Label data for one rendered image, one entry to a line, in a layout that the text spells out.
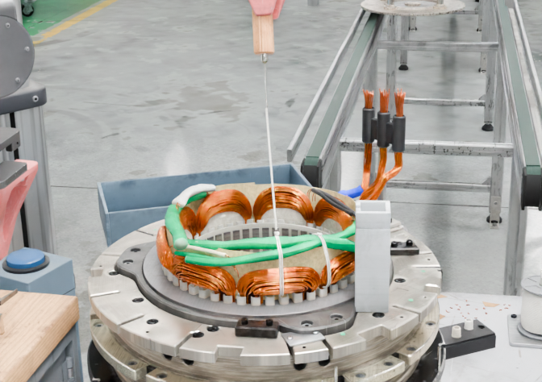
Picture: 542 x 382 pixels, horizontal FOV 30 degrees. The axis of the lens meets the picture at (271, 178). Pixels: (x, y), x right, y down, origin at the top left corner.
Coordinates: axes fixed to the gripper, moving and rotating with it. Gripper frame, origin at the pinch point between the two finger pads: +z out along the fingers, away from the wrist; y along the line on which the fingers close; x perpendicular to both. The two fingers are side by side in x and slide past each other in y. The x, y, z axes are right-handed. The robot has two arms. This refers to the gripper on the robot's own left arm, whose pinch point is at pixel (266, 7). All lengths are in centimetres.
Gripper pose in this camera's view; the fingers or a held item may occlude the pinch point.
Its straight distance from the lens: 86.6
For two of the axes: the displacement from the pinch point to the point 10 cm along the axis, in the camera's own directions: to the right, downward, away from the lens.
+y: 2.7, 0.2, 9.6
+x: -9.6, 0.4, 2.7
